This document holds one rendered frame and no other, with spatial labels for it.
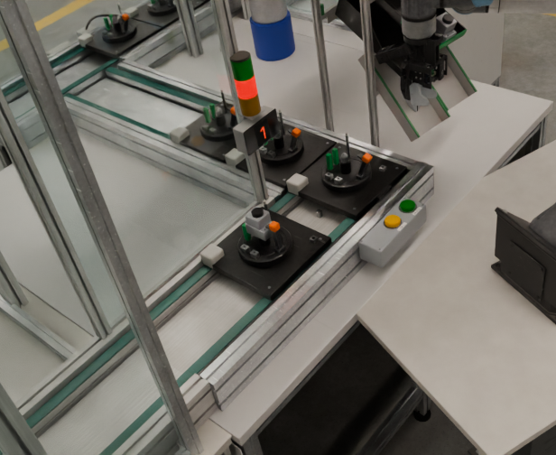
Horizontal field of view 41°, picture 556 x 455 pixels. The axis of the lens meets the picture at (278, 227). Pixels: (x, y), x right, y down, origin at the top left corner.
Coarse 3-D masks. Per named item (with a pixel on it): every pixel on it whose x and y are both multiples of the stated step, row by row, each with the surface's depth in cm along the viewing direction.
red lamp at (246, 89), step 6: (252, 78) 176; (240, 84) 176; (246, 84) 175; (252, 84) 176; (240, 90) 177; (246, 90) 176; (252, 90) 177; (240, 96) 178; (246, 96) 177; (252, 96) 178
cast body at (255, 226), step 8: (256, 208) 181; (248, 216) 181; (256, 216) 179; (264, 216) 180; (248, 224) 182; (256, 224) 180; (264, 224) 181; (248, 232) 185; (256, 232) 182; (264, 232) 180; (272, 232) 182; (264, 240) 182
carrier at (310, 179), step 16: (336, 144) 217; (320, 160) 212; (336, 160) 205; (352, 160) 207; (384, 160) 208; (304, 176) 205; (320, 176) 207; (336, 176) 202; (352, 176) 201; (368, 176) 200; (384, 176) 202; (400, 176) 203; (304, 192) 202; (320, 192) 201; (336, 192) 200; (352, 192) 199; (368, 192) 198; (336, 208) 196; (352, 208) 195; (368, 208) 196
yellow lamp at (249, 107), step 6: (240, 102) 180; (246, 102) 179; (252, 102) 179; (258, 102) 180; (240, 108) 182; (246, 108) 180; (252, 108) 180; (258, 108) 181; (246, 114) 181; (252, 114) 181
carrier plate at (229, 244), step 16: (288, 224) 194; (224, 240) 193; (304, 240) 188; (320, 240) 187; (224, 256) 188; (288, 256) 184; (304, 256) 184; (224, 272) 184; (240, 272) 183; (256, 272) 182; (272, 272) 181; (288, 272) 180; (256, 288) 178; (272, 288) 177
